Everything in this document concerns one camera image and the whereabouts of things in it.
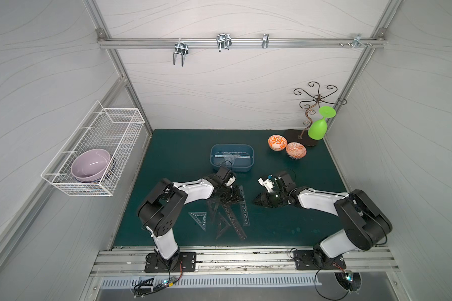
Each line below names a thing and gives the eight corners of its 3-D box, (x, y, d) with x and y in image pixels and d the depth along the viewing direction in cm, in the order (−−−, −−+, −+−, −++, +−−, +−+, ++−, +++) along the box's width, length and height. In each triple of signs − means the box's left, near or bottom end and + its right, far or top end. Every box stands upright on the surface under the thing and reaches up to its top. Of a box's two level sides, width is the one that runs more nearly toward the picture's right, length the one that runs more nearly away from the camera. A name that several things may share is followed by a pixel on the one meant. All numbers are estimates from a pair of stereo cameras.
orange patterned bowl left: (269, 151, 111) (270, 147, 108) (267, 138, 118) (268, 134, 115) (287, 151, 111) (289, 147, 108) (284, 138, 118) (285, 134, 115)
